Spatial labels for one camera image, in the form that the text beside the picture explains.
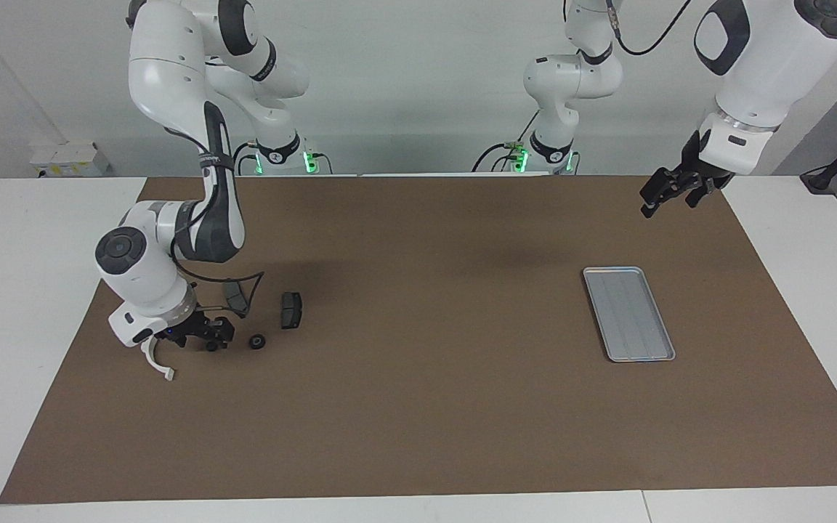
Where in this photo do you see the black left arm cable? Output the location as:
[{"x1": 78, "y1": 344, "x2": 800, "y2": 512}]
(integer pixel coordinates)
[{"x1": 606, "y1": 0, "x2": 692, "y2": 57}]

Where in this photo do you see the brown table mat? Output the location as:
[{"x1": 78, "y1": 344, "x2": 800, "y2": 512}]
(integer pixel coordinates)
[{"x1": 0, "y1": 174, "x2": 837, "y2": 504}]

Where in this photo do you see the white curved plastic bracket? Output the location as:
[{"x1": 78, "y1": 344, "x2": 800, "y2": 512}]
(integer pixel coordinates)
[{"x1": 140, "y1": 338, "x2": 176, "y2": 383}]

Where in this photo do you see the silver metal tray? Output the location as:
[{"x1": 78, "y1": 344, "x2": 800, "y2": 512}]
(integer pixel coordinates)
[{"x1": 583, "y1": 266, "x2": 676, "y2": 363}]

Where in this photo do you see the white box with yellow labels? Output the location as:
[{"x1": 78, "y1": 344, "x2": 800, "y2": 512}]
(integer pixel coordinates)
[{"x1": 30, "y1": 142, "x2": 110, "y2": 179}]

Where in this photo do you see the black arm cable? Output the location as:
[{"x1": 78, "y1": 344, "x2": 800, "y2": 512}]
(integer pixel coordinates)
[
  {"x1": 606, "y1": 0, "x2": 692, "y2": 57},
  {"x1": 164, "y1": 127, "x2": 267, "y2": 320}
]

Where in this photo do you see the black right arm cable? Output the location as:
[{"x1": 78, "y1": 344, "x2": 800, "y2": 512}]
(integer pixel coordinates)
[{"x1": 164, "y1": 127, "x2": 267, "y2": 320}]

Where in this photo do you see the long dark brake pad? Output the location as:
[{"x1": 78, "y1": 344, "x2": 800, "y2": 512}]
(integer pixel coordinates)
[{"x1": 222, "y1": 280, "x2": 251, "y2": 319}]

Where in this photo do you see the short dark brake pad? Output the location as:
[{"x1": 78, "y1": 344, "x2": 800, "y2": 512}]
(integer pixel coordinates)
[{"x1": 280, "y1": 291, "x2": 304, "y2": 331}]

